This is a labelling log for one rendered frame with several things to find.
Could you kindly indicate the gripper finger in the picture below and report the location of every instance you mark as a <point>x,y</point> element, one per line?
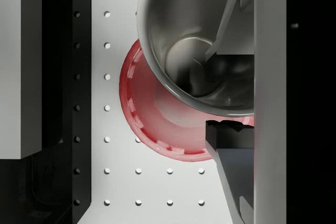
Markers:
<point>236,24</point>
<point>231,140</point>

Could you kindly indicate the black mug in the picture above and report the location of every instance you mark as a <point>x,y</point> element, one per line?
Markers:
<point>168,19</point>

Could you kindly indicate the red plate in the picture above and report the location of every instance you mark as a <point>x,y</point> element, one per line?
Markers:
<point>147,103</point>

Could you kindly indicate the black stove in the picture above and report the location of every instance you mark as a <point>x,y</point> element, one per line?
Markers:
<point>21,51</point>

